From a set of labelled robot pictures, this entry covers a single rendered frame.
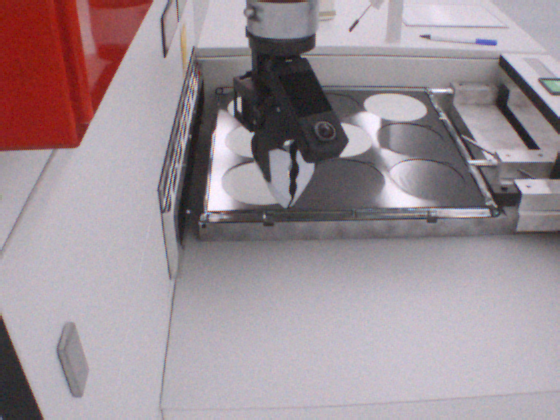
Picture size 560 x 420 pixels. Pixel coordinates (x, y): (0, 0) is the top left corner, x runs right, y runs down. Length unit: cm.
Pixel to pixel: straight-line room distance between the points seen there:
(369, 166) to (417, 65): 32
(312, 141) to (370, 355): 24
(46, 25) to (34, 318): 15
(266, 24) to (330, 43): 46
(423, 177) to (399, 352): 25
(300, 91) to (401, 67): 48
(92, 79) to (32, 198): 10
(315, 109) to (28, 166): 38
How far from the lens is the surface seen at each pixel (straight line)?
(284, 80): 63
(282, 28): 62
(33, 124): 21
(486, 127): 103
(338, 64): 107
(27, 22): 20
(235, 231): 81
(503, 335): 73
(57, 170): 33
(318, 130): 60
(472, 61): 112
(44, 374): 31
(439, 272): 79
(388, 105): 100
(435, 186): 81
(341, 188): 78
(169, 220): 67
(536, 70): 109
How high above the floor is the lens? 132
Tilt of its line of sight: 36 degrees down
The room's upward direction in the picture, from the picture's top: straight up
